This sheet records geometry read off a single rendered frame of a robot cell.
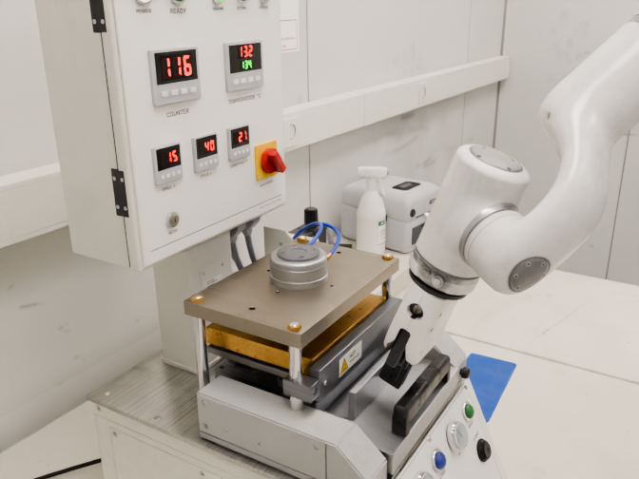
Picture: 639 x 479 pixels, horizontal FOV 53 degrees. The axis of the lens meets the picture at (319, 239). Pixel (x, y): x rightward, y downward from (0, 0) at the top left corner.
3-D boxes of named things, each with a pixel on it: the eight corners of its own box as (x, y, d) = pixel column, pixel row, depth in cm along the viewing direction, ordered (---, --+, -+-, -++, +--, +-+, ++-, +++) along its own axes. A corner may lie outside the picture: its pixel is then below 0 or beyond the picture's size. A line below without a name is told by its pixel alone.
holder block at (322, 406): (215, 383, 90) (214, 367, 89) (294, 324, 106) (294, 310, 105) (316, 420, 82) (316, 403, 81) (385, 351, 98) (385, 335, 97)
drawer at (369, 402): (203, 406, 91) (199, 358, 89) (289, 339, 109) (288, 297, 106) (392, 481, 77) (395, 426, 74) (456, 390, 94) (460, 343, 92)
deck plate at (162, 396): (87, 400, 95) (86, 394, 94) (234, 308, 123) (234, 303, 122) (364, 521, 72) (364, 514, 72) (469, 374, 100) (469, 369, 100)
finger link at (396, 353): (391, 364, 76) (396, 370, 81) (425, 309, 77) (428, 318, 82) (382, 358, 76) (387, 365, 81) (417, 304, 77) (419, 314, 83)
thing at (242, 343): (207, 352, 88) (202, 289, 85) (296, 292, 106) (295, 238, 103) (314, 388, 80) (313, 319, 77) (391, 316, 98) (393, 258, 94)
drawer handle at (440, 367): (391, 432, 79) (392, 405, 78) (436, 375, 91) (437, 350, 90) (405, 438, 78) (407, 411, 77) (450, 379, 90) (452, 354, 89)
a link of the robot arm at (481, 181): (500, 283, 74) (459, 237, 81) (553, 183, 68) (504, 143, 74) (442, 282, 70) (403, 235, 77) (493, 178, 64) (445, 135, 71)
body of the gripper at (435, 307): (455, 303, 72) (418, 375, 77) (484, 272, 80) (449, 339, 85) (397, 270, 74) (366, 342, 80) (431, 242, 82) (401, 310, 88)
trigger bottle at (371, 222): (354, 257, 180) (355, 169, 171) (358, 246, 187) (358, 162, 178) (385, 258, 178) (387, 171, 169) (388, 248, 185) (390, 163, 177)
